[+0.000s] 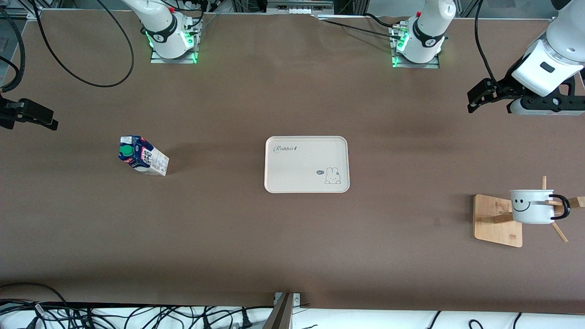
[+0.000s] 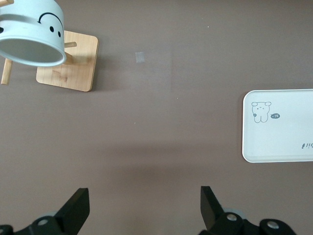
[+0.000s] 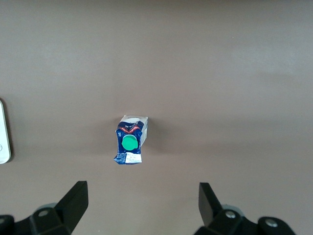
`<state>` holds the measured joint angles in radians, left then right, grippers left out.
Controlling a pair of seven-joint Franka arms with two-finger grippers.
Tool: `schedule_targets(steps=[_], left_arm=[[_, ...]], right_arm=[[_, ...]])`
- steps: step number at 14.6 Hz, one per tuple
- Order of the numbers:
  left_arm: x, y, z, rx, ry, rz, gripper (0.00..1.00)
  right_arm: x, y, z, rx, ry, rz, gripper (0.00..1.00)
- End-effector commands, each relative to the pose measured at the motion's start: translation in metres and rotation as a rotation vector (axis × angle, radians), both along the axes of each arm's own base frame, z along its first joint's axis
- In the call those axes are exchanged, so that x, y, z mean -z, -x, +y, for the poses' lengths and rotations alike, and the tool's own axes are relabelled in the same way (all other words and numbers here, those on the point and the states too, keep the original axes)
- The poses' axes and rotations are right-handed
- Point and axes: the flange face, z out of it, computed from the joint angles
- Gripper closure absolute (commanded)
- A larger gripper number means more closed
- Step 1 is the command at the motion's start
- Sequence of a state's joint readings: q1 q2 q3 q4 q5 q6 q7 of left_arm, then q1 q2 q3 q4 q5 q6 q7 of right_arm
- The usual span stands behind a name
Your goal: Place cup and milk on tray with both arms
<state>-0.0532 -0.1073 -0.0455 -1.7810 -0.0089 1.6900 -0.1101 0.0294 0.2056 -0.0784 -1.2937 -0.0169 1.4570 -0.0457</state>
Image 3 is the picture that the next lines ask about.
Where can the blue white milk carton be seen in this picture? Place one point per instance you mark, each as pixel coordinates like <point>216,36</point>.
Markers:
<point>129,143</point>

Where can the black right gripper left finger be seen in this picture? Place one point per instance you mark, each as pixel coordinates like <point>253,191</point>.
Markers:
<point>68,210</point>

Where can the white tray with bunny drawing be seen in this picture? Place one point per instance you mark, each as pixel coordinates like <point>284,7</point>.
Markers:
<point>3,137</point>

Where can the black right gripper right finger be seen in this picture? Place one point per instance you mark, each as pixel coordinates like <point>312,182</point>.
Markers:
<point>210,210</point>

